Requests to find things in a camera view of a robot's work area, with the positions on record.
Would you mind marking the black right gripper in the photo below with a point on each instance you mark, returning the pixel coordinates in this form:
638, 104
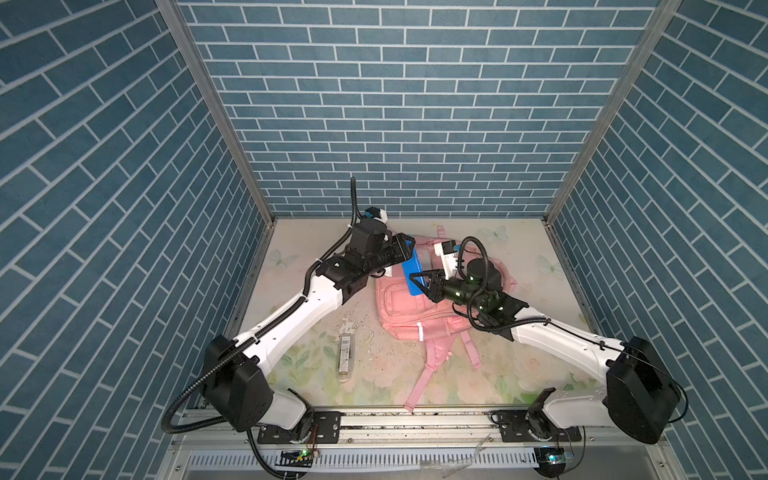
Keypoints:
436, 286

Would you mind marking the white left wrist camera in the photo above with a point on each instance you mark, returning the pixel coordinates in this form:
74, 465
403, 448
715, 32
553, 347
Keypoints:
376, 213

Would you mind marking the pink school backpack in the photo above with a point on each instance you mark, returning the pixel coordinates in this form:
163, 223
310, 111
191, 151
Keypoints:
410, 316

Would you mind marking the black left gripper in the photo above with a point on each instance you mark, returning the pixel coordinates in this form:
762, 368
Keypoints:
398, 247

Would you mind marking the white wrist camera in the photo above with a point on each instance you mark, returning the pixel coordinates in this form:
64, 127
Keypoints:
376, 213
448, 251

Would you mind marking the blue pencil case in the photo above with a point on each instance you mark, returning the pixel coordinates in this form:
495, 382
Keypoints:
419, 261

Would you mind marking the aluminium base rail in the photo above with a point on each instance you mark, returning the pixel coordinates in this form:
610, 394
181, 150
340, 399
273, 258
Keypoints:
456, 440

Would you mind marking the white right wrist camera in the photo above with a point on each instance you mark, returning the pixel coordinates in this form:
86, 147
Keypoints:
448, 251

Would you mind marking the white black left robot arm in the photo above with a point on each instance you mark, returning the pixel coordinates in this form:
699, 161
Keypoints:
236, 384

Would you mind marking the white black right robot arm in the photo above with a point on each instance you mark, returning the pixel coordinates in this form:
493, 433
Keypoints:
634, 392

